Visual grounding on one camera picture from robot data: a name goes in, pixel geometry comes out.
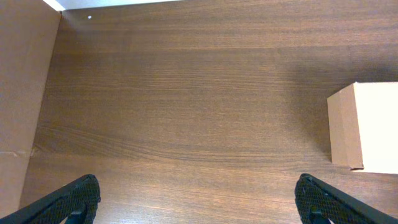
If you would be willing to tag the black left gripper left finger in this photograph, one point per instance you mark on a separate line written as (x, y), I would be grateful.
(76, 202)

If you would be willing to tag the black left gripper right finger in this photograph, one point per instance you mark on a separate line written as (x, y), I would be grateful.
(319, 202)

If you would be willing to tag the cardboard box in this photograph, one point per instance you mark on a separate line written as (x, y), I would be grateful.
(363, 127)

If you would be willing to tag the brown cardboard side panel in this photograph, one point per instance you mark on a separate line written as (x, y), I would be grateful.
(28, 32)

